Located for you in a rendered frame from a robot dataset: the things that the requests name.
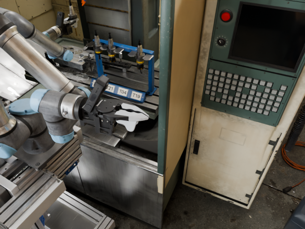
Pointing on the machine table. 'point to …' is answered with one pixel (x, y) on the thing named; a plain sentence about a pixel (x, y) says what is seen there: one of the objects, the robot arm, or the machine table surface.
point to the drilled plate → (77, 58)
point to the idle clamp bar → (116, 64)
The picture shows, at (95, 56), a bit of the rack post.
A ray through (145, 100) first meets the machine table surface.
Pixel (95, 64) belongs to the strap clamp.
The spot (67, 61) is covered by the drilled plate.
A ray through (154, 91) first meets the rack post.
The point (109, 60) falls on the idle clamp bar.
